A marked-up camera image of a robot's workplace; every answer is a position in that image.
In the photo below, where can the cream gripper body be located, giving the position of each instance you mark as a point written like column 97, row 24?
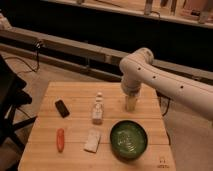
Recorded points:
column 130, row 103

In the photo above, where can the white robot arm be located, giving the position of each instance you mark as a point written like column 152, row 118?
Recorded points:
column 137, row 68

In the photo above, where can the white sponge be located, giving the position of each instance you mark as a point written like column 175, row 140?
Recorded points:
column 92, row 142

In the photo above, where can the black eraser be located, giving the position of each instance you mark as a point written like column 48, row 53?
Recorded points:
column 61, row 108

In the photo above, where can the small clear bottle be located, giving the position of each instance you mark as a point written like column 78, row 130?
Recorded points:
column 98, row 109

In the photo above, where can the green bowl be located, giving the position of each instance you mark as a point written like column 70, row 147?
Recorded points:
column 128, row 140

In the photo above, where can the orange carrot toy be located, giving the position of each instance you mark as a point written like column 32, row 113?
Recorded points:
column 60, row 140

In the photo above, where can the black office chair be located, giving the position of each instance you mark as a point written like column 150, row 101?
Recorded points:
column 12, row 97

